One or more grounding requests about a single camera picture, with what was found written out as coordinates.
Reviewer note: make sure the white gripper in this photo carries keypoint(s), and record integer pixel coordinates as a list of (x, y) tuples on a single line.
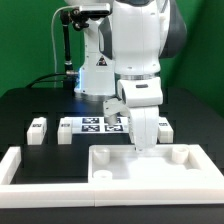
[(145, 123)]

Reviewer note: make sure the white desk tabletop tray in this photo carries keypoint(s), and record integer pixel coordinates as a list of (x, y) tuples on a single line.
[(166, 165)]

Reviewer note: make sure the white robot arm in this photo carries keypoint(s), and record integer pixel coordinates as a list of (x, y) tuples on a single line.
[(124, 41)]

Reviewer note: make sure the fiducial marker sheet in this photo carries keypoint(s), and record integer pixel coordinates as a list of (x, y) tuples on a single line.
[(91, 125)]

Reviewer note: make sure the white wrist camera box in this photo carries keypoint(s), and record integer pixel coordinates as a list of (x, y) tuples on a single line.
[(111, 108)]

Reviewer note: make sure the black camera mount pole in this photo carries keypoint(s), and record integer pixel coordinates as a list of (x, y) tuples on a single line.
[(69, 81)]

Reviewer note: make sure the white U-shaped obstacle frame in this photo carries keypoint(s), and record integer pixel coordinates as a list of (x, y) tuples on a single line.
[(90, 194)]

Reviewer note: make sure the mounted grey camera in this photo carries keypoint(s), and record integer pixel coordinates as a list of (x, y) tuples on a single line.
[(95, 10)]

